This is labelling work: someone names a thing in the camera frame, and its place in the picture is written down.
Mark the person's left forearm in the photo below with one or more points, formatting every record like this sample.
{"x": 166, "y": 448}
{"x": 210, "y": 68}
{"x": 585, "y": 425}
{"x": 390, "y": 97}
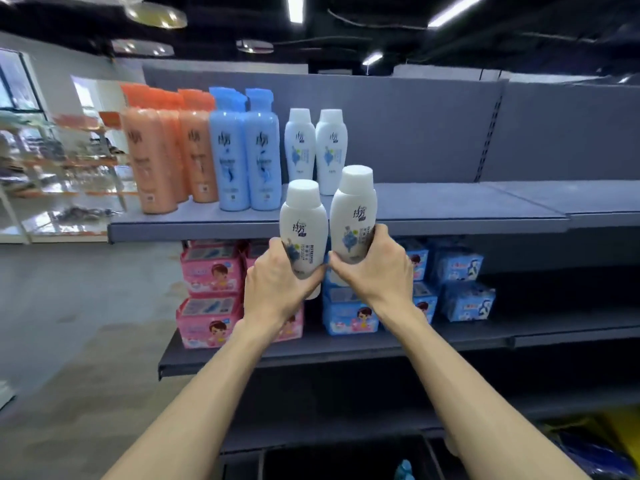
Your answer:
{"x": 200, "y": 409}

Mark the orange display rack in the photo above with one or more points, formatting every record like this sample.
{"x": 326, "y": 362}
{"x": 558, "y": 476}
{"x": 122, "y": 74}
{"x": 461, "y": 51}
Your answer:
{"x": 65, "y": 164}

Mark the gray metal shelving unit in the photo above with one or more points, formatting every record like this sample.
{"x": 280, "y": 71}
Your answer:
{"x": 425, "y": 199}

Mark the person's left hand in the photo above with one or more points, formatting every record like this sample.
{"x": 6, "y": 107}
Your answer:
{"x": 270, "y": 289}

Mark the long ceiling light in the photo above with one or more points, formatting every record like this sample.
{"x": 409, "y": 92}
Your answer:
{"x": 455, "y": 9}
{"x": 372, "y": 58}
{"x": 295, "y": 7}

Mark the person's right hand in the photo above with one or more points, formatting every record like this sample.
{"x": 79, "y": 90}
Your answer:
{"x": 382, "y": 279}

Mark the white bottle blue label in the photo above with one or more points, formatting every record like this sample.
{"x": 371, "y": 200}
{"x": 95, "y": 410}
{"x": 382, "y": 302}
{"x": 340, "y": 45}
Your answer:
{"x": 303, "y": 219}
{"x": 352, "y": 214}
{"x": 331, "y": 144}
{"x": 300, "y": 144}

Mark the blue packet dark print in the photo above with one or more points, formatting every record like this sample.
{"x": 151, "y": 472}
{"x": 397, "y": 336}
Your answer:
{"x": 467, "y": 302}
{"x": 457, "y": 267}

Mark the person's right forearm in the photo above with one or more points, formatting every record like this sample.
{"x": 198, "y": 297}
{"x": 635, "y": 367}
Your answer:
{"x": 475, "y": 409}

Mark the person's right thumb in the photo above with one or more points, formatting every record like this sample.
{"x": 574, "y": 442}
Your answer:
{"x": 342, "y": 272}

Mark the person's left thumb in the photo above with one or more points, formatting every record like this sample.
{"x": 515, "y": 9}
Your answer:
{"x": 312, "y": 282}

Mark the dark blue bag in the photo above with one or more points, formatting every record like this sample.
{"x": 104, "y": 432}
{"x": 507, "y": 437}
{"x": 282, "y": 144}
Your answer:
{"x": 595, "y": 457}

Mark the teal bottle cap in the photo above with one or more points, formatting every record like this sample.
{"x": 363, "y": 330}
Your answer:
{"x": 404, "y": 470}

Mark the yellow bag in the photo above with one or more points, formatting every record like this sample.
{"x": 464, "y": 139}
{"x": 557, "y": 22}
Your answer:
{"x": 625, "y": 429}

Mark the blue baby print packet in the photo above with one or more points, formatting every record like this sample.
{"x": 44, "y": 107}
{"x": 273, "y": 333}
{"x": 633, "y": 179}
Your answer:
{"x": 350, "y": 314}
{"x": 417, "y": 257}
{"x": 426, "y": 299}

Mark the orange shampoo bottle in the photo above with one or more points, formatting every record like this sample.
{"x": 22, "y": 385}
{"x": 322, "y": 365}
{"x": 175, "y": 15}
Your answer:
{"x": 147, "y": 159}
{"x": 176, "y": 144}
{"x": 200, "y": 149}

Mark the light blue shampoo bottle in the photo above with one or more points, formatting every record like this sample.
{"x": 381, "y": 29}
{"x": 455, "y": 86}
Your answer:
{"x": 263, "y": 154}
{"x": 227, "y": 154}

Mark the window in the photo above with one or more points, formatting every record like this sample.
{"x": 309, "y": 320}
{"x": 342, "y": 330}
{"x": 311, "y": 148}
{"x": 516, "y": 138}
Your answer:
{"x": 15, "y": 82}

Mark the pink baby print packet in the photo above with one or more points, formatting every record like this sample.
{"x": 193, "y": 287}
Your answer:
{"x": 207, "y": 319}
{"x": 210, "y": 269}
{"x": 292, "y": 327}

